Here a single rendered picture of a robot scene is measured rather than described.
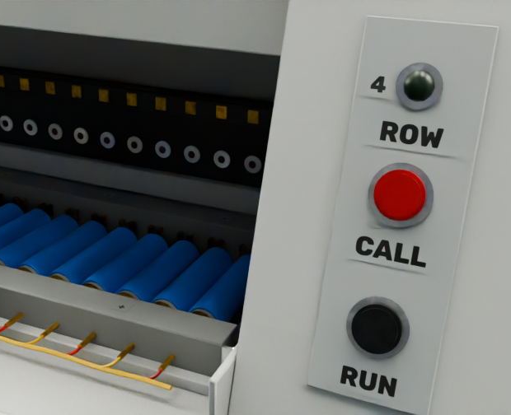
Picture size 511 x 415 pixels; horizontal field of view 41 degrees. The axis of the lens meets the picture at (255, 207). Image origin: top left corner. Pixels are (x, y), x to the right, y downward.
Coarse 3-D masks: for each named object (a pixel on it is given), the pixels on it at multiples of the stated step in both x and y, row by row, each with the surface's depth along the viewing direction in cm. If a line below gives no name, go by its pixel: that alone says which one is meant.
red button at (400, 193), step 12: (384, 180) 21; (396, 180) 21; (408, 180) 21; (420, 180) 21; (384, 192) 21; (396, 192) 21; (408, 192) 21; (420, 192) 21; (384, 204) 21; (396, 204) 21; (408, 204) 21; (420, 204) 21; (384, 216) 22; (396, 216) 21; (408, 216) 21
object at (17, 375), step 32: (0, 160) 48; (32, 160) 47; (64, 160) 46; (96, 160) 46; (160, 192) 44; (192, 192) 43; (224, 192) 43; (256, 192) 42; (0, 352) 32; (32, 352) 32; (224, 352) 29; (0, 384) 30; (32, 384) 30; (64, 384) 30; (96, 384) 30; (128, 384) 30; (224, 384) 24
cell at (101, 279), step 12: (144, 240) 39; (156, 240) 40; (132, 252) 38; (144, 252) 38; (156, 252) 39; (108, 264) 37; (120, 264) 37; (132, 264) 37; (144, 264) 38; (96, 276) 35; (108, 276) 36; (120, 276) 36; (132, 276) 37; (108, 288) 35
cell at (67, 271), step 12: (120, 228) 41; (108, 240) 39; (120, 240) 40; (132, 240) 40; (84, 252) 38; (96, 252) 38; (108, 252) 38; (120, 252) 39; (72, 264) 36; (84, 264) 37; (96, 264) 37; (48, 276) 36; (60, 276) 36; (72, 276) 36; (84, 276) 36
